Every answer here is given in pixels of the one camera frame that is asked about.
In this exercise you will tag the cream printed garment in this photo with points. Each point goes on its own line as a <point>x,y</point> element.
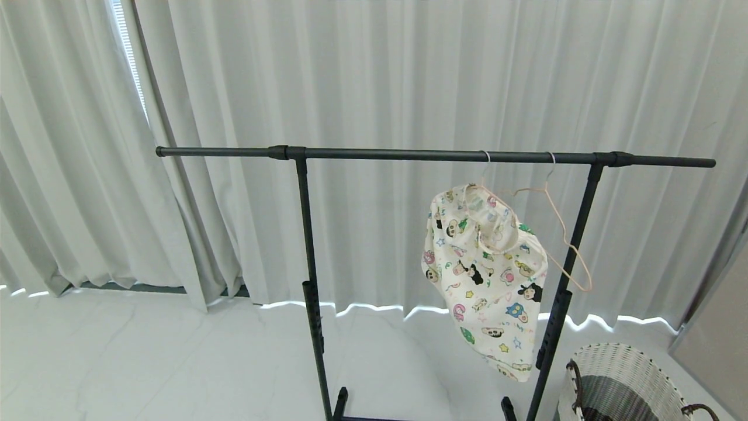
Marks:
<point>485,292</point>

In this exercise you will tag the pink clothes hanger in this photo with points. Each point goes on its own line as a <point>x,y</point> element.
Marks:
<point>562,225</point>
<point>484,173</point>

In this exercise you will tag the white laundry basket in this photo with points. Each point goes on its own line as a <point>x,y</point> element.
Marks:
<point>631,362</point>

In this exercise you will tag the black clothes rack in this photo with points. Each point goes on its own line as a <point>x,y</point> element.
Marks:
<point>409,155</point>

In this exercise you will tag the white curtain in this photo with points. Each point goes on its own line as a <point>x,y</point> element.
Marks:
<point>380,76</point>
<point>70,146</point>

